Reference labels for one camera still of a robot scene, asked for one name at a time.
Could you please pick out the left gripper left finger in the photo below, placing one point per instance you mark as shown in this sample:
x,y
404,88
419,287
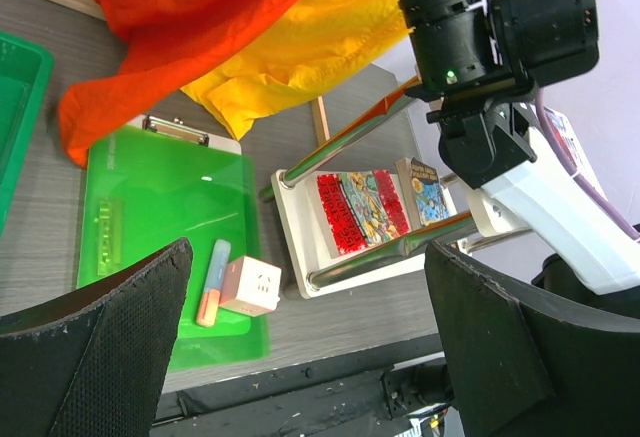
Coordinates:
x,y
93,362

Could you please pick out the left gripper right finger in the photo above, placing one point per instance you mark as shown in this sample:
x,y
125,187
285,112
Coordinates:
x,y
524,361

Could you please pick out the orange shorts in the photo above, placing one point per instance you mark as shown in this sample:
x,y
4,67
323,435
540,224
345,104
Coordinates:
x,y
190,32

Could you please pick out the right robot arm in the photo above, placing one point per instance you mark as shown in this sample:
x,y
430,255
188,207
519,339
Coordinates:
x,y
486,62

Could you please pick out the yellow shorts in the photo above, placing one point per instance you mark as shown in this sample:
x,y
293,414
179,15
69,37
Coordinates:
x,y
312,48

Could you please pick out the orange blue highlighter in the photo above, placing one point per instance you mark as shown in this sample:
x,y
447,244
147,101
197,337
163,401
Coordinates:
x,y
210,297

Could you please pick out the pink cube power adapter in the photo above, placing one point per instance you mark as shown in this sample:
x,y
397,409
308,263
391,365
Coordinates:
x,y
251,287

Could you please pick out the black yellow treehouse book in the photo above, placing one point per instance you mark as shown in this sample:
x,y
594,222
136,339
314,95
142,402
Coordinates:
x,y
422,192

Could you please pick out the green clipboard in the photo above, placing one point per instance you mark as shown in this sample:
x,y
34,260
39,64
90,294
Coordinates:
x,y
152,182

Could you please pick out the red treehouse book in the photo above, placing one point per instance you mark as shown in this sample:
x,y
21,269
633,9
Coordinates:
x,y
357,210

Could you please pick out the white two-tier shelf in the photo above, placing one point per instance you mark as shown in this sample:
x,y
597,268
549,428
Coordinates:
x,y
316,272

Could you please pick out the illustrated red castle book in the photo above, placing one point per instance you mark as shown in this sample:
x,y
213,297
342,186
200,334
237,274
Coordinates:
x,y
569,142

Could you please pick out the green plastic tray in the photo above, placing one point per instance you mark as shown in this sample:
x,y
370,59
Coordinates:
x,y
26,70

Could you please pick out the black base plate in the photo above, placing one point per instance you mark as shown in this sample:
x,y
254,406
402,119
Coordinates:
x,y
342,395

